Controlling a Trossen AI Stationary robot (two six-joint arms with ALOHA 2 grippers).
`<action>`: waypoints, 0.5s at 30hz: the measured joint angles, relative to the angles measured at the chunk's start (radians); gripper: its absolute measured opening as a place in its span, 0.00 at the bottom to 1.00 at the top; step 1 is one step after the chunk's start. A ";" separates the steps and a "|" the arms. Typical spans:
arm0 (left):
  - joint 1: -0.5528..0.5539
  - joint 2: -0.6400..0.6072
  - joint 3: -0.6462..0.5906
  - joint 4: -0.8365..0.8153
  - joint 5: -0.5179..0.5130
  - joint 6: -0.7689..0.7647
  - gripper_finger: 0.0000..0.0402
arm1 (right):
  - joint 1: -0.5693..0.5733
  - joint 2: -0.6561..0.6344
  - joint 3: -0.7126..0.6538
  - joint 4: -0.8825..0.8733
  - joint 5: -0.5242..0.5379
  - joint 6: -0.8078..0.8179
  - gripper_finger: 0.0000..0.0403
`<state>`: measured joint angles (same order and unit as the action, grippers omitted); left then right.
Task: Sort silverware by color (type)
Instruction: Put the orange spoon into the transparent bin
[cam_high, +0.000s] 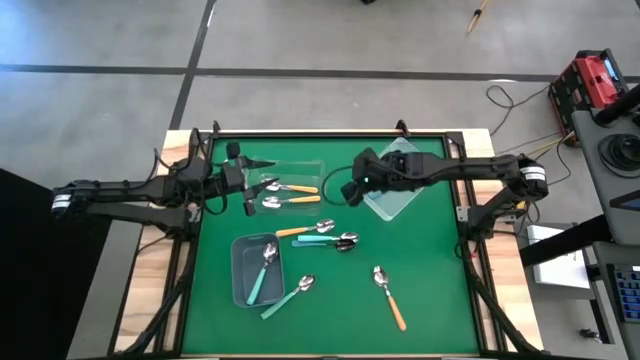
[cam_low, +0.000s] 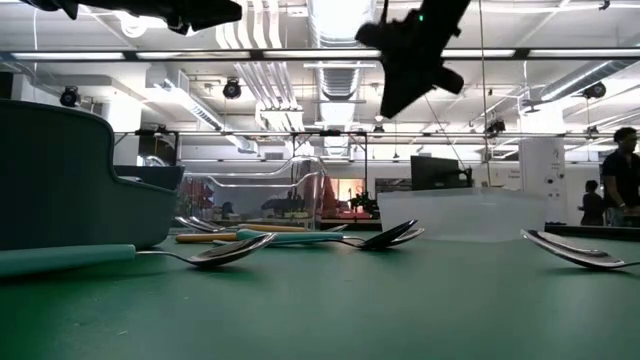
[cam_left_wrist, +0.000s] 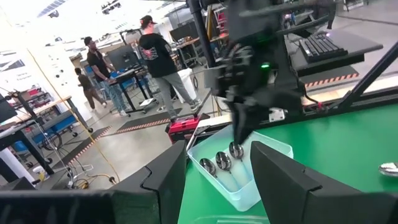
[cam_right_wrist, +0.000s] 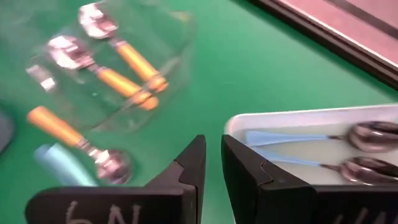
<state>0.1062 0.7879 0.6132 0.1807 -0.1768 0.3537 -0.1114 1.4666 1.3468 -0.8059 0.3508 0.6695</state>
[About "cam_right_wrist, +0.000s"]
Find translucent white plastic bin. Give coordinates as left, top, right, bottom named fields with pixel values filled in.
left=223, top=104, right=398, bottom=187

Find teal-handled dark spoons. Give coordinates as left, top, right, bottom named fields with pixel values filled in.
left=244, top=120, right=398, bottom=154
left=257, top=148, right=398, bottom=187

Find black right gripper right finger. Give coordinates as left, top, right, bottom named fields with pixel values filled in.
left=221, top=135, right=398, bottom=224

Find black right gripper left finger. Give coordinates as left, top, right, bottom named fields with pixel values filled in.
left=24, top=134, right=207, bottom=224

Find clear plastic bin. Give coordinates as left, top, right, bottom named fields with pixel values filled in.
left=24, top=0, right=195, bottom=133

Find silver spoon teal handle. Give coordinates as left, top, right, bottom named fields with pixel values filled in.
left=46, top=142, right=98, bottom=187

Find green table mat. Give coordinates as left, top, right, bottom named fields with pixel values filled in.
left=0, top=0, right=398, bottom=224

